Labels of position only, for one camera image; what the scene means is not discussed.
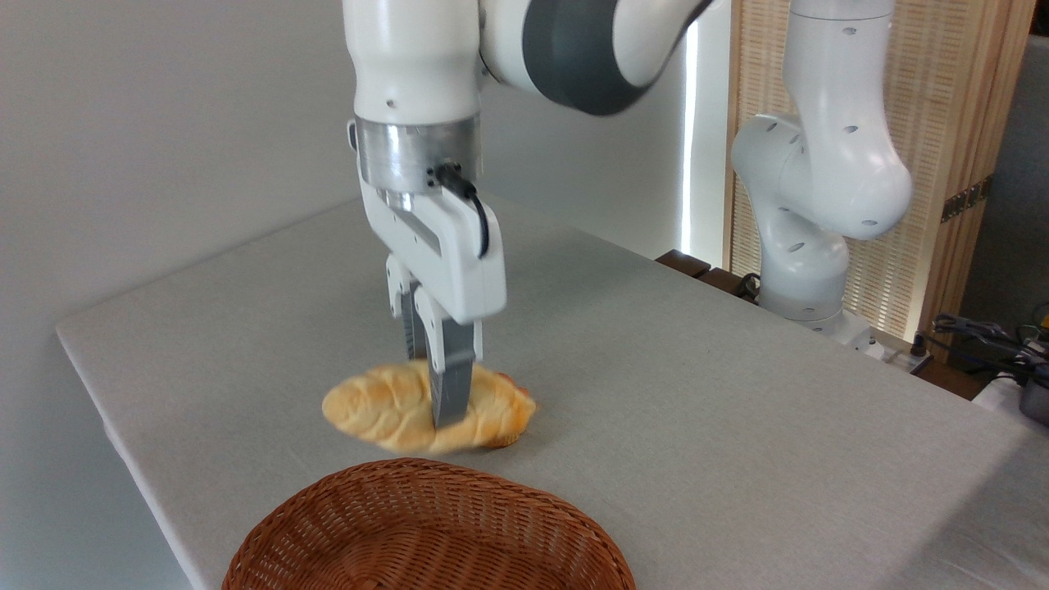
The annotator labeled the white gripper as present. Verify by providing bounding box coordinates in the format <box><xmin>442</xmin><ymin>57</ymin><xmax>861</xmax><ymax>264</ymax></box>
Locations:
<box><xmin>359</xmin><ymin>182</ymin><xmax>508</xmax><ymax>429</ymax></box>

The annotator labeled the golden bread loaf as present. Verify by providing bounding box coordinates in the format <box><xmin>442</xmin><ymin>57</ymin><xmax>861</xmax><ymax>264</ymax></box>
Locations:
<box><xmin>321</xmin><ymin>359</ymin><xmax>538</xmax><ymax>456</ymax></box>

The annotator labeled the brown wicker basket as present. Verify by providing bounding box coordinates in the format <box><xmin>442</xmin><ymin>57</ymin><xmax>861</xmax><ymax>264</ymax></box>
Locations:
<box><xmin>221</xmin><ymin>457</ymin><xmax>638</xmax><ymax>590</ymax></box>

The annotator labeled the dark wooden furniture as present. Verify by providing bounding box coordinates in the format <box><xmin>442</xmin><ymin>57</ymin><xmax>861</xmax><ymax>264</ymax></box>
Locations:
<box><xmin>656</xmin><ymin>249</ymin><xmax>760</xmax><ymax>304</ymax></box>

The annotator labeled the grey tablecloth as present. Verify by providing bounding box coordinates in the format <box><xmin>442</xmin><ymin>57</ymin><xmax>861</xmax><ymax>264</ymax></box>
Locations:
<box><xmin>56</xmin><ymin>193</ymin><xmax>1049</xmax><ymax>590</ymax></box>

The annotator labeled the wooden slatted screen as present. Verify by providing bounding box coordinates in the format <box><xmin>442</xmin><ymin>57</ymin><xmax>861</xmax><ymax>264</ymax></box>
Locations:
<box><xmin>724</xmin><ymin>0</ymin><xmax>1038</xmax><ymax>345</ymax></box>

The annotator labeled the dark grey device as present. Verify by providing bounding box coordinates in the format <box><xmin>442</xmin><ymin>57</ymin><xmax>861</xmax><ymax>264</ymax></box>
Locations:
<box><xmin>1019</xmin><ymin>375</ymin><xmax>1049</xmax><ymax>427</ymax></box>

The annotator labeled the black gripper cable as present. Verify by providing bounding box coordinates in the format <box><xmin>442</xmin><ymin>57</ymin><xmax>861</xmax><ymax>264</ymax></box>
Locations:
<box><xmin>428</xmin><ymin>162</ymin><xmax>491</xmax><ymax>260</ymax></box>

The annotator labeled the black cable bundle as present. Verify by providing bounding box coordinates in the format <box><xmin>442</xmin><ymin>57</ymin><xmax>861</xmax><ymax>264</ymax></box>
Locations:
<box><xmin>931</xmin><ymin>313</ymin><xmax>1049</xmax><ymax>388</ymax></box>

